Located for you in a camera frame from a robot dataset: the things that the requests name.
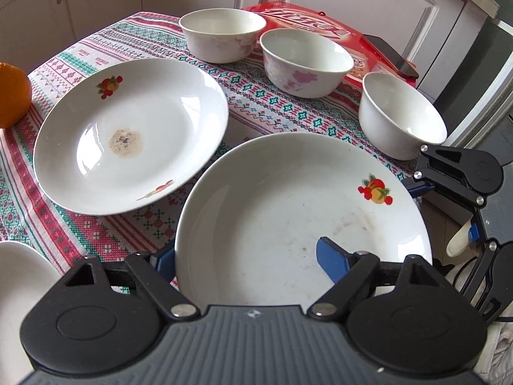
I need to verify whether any orange with bumpy top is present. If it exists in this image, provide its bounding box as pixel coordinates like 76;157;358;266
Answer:
0;62;33;130

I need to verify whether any white bowl with faint flowers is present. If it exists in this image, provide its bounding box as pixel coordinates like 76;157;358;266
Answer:
178;8;268;64

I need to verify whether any black cable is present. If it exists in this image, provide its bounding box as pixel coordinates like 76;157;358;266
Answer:
435;259;513;325

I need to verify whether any cream rounded object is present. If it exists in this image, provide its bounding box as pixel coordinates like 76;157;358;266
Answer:
446;222;473;257

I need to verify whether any red cardboard box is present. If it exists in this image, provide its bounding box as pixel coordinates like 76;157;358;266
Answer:
241;1;419;89

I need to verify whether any black smartphone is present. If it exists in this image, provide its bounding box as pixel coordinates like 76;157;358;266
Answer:
362;34;420;80

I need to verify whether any white bowl with pink flowers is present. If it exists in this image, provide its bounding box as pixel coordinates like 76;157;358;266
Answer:
260;29;354;99

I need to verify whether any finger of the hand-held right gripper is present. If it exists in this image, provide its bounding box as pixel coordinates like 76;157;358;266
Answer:
403;143;487;209
460;206;501;310

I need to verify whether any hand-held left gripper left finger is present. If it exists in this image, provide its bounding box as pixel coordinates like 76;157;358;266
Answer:
64;244;201;321

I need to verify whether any plain white plate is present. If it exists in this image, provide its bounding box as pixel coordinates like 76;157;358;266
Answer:
0;241;61;372

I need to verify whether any patterned red green tablecloth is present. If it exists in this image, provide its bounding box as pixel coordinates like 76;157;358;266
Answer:
0;11;417;289

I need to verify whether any white plate with fruit print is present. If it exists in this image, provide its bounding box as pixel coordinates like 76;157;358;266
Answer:
175;132;433;307

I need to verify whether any plain white bowl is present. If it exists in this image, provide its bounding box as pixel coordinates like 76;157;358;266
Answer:
358;71;448;161

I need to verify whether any grey metal appliance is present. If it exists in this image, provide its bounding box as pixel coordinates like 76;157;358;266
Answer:
435;16;513;149

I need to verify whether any white plate with brown stain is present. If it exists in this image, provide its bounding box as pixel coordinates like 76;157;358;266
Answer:
33;58;230;216

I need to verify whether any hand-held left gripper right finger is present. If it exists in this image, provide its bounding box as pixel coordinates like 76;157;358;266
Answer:
307;236;435;321

